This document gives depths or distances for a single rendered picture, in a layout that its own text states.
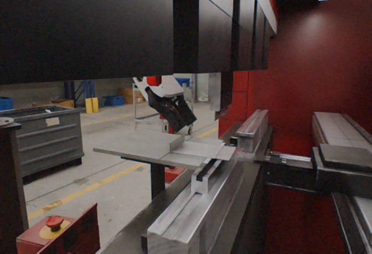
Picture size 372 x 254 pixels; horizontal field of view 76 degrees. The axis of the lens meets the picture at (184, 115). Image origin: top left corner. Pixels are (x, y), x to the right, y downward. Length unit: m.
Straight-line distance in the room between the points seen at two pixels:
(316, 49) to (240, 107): 0.46
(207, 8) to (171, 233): 0.28
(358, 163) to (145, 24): 0.39
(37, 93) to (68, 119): 4.40
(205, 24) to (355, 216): 0.35
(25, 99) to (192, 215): 7.05
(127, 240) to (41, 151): 2.57
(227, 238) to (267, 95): 0.97
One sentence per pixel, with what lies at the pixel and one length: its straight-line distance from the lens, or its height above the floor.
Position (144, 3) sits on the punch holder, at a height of 1.22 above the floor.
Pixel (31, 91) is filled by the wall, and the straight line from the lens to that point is 7.37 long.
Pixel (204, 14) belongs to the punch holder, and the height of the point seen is 1.24.
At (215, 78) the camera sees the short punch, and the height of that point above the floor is 1.16.
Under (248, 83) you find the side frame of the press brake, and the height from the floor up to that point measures 1.10.
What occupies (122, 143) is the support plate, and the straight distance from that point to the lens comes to 0.61.
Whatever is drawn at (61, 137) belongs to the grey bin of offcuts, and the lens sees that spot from 3.08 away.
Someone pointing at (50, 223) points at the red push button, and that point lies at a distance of 0.72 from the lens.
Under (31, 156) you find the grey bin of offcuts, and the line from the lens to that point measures 2.98.
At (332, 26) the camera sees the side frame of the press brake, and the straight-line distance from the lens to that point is 1.36.
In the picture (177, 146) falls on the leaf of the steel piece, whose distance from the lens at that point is 0.56.
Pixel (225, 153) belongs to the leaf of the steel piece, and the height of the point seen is 1.00.
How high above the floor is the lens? 1.18
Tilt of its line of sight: 11 degrees down
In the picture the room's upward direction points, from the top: straight up
